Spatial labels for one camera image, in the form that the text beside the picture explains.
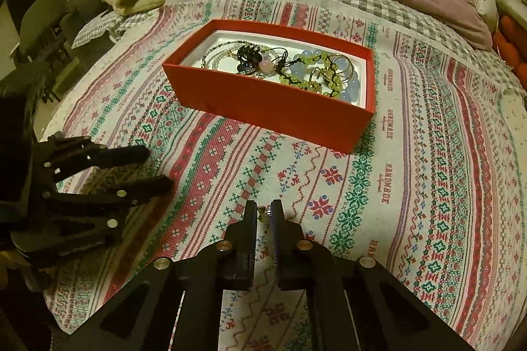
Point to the small gold earring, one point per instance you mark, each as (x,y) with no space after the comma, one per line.
(263,211)

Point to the cream dotted cloth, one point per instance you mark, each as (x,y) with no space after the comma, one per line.
(512,106)

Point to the pink bead pendant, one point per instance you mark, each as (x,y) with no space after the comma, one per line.
(265,65)

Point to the grey checked bedsheet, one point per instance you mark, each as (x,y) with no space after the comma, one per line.
(370,1)

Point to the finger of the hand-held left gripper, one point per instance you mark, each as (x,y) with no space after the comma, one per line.
(123,155)
(148,186)

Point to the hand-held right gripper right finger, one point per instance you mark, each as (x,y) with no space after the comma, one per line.
(275,235)

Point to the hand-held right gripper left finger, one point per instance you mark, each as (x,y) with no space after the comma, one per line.
(248,235)

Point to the red jewelry box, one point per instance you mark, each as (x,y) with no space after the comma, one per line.
(267,114)

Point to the dark chair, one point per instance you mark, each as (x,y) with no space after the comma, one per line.
(37,33)

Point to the patterned embroidered cloth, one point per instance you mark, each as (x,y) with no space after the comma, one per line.
(411,190)

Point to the orange plush toy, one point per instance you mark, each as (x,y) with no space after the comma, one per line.
(510,46)

